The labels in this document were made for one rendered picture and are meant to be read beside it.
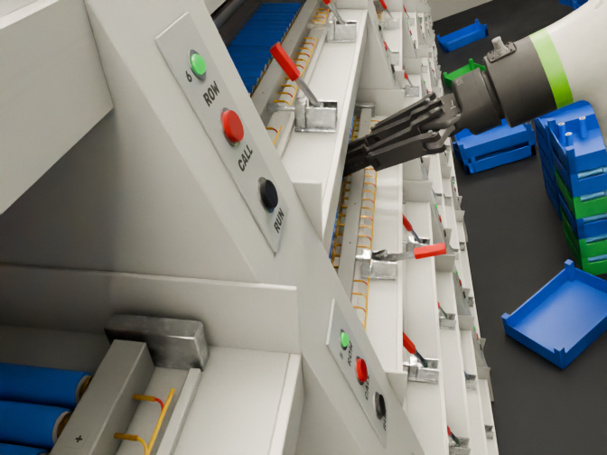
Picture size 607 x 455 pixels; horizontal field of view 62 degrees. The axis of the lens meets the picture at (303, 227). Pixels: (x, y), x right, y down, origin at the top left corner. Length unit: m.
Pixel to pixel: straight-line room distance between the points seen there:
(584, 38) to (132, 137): 0.51
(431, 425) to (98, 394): 0.51
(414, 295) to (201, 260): 0.63
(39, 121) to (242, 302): 0.13
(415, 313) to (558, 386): 0.82
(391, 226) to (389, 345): 0.20
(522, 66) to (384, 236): 0.25
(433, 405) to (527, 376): 0.90
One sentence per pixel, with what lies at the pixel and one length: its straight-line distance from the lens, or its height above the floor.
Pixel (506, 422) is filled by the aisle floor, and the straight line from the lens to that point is 1.53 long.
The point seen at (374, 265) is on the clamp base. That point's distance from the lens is 0.59.
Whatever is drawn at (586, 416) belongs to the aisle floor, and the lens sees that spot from 1.53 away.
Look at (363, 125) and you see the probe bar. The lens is 0.87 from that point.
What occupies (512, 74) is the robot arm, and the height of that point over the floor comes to 1.05.
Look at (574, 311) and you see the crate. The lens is 1.74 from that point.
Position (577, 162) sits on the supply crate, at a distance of 1.57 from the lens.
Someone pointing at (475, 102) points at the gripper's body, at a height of 1.03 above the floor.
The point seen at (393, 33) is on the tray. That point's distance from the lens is 1.42.
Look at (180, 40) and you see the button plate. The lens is 0.25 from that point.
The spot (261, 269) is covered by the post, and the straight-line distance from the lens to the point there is 0.26.
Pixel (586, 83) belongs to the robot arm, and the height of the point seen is 1.02.
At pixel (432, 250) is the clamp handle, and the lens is 0.58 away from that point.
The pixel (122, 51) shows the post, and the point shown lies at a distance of 0.21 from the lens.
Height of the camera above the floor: 1.30
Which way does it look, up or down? 31 degrees down
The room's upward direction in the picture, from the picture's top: 27 degrees counter-clockwise
